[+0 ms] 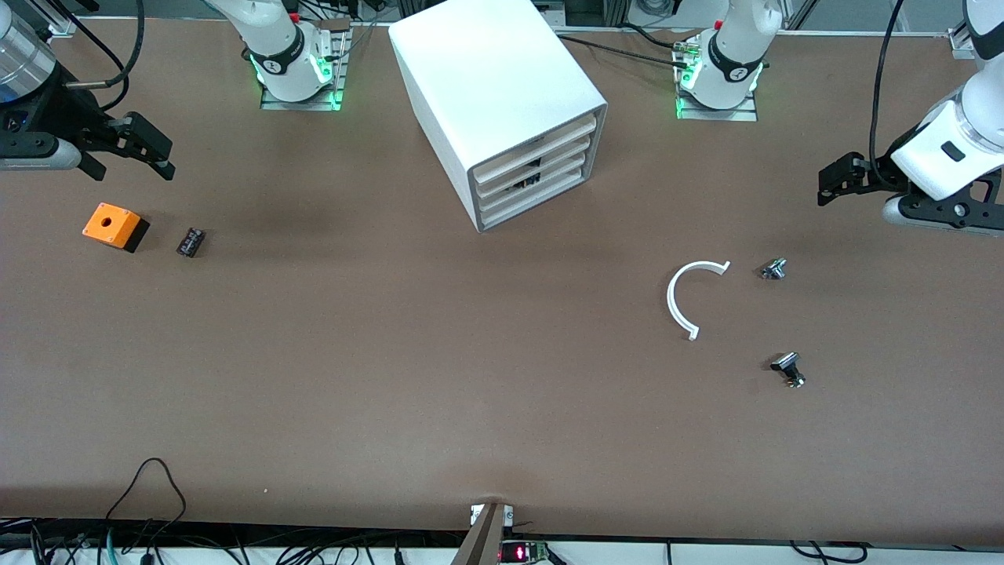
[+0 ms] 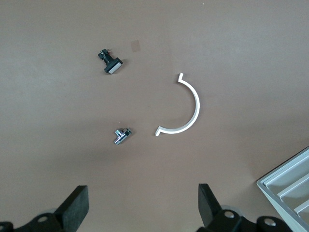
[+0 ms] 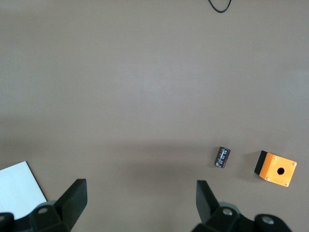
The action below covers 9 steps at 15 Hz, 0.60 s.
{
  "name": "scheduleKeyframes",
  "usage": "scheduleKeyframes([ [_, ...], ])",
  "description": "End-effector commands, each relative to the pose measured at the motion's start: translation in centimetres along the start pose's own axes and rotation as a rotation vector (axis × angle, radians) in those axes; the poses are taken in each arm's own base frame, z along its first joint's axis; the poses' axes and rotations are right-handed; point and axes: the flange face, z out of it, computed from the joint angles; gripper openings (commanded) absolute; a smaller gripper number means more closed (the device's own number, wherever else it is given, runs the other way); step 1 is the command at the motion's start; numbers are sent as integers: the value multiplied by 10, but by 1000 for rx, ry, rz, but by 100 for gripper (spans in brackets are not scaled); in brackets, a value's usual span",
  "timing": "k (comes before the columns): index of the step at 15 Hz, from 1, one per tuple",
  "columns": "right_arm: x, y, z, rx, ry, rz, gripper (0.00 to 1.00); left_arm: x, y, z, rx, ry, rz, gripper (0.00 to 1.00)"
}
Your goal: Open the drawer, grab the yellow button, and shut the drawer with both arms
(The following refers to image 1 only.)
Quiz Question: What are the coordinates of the brown camera mount post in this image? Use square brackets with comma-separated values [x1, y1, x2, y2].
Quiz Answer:
[450, 502, 515, 565]

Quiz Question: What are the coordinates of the white semicircular plastic bracket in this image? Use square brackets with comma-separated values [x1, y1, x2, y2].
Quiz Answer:
[667, 261, 732, 341]

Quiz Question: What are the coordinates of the device with red display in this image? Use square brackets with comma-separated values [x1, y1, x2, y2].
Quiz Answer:
[500, 540, 551, 565]

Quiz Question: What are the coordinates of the cream plastic drawer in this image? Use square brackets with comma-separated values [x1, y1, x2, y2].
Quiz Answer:
[478, 168, 587, 229]
[473, 114, 595, 184]
[475, 135, 591, 198]
[476, 152, 589, 212]

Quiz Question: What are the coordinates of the black cable below table edge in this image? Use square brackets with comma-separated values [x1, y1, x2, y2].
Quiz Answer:
[788, 541, 870, 563]

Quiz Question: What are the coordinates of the thin black looped cable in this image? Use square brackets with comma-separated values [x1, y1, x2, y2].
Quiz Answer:
[105, 457, 188, 546]

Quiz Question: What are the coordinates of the orange box with black base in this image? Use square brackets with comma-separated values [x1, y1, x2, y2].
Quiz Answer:
[82, 202, 151, 253]

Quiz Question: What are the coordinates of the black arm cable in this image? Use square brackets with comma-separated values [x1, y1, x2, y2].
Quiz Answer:
[868, 0, 908, 191]
[47, 0, 147, 112]

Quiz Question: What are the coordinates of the black base power cable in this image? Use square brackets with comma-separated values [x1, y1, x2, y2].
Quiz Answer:
[618, 22, 691, 52]
[555, 34, 691, 68]

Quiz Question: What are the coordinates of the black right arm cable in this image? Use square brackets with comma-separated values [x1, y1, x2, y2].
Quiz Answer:
[47, 0, 147, 112]

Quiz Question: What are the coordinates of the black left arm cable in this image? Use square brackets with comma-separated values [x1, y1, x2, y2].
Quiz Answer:
[868, 0, 908, 191]

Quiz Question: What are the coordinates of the white drawer cabinet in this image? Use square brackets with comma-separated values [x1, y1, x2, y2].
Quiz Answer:
[388, 0, 609, 234]

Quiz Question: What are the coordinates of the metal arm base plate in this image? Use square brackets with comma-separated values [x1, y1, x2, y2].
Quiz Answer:
[260, 20, 351, 111]
[675, 35, 759, 122]

